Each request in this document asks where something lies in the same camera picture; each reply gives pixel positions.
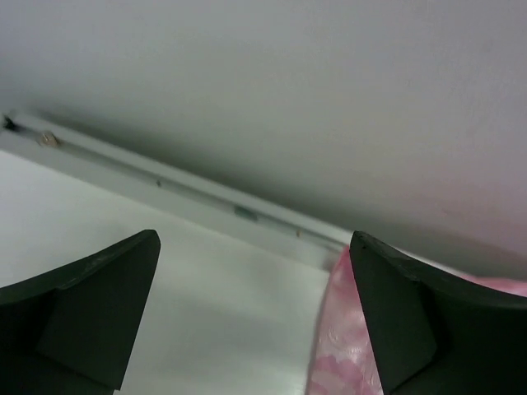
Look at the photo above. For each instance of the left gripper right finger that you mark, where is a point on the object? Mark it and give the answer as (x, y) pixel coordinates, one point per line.
(433, 332)

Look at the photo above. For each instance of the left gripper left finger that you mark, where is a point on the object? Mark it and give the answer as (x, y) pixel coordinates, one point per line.
(71, 330)

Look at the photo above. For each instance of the pink floral pillowcase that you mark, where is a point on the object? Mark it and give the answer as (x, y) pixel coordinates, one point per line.
(344, 361)

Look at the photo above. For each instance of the back aluminium frame rail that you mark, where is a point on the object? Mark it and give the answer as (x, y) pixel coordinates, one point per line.
(172, 191)

